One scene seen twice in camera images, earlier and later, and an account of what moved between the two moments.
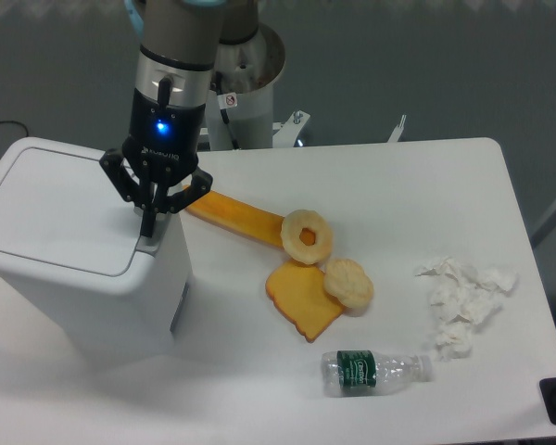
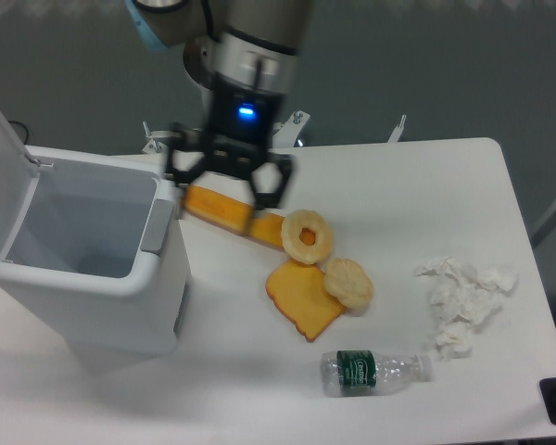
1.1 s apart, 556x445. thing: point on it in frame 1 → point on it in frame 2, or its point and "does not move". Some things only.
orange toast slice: x=299 y=293 does not move
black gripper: x=163 y=138 → x=241 y=121
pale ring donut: x=293 y=223 does not move
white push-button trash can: x=59 y=235 does not move
